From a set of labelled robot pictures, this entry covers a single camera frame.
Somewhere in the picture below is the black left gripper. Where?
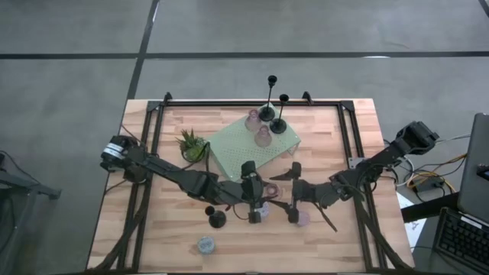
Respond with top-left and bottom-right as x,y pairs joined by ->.
239,160 -> 282,225

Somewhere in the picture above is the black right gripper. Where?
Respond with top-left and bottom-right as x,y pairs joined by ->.
267,161 -> 306,225

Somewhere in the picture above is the pink glass candle holder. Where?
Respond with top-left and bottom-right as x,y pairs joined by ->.
254,125 -> 274,148
244,108 -> 262,133
266,183 -> 283,199

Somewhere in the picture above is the tall black candlestick holder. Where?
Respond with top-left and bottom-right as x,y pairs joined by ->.
204,205 -> 228,229
258,75 -> 278,123
269,93 -> 290,135

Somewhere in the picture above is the green perforated metal shelf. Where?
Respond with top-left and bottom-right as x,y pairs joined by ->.
205,103 -> 303,183

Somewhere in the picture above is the succulent plant in black pot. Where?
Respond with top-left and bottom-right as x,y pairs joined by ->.
175,128 -> 210,164

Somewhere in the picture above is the white paper sheet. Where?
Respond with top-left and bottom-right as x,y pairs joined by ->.
397,192 -> 427,249

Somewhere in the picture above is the black power adapter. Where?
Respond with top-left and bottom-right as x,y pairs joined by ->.
414,179 -> 444,193

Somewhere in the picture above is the black keyboard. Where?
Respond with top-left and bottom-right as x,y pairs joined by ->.
433,208 -> 489,274

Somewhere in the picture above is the grey laptop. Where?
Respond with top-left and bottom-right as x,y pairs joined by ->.
457,112 -> 489,225

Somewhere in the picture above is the black floor stand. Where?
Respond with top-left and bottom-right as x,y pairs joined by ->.
0,150 -> 62,200

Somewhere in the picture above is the black table frame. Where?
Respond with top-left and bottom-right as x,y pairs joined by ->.
114,91 -> 389,273

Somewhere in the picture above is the yellow cable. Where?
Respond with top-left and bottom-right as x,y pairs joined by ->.
406,152 -> 468,192

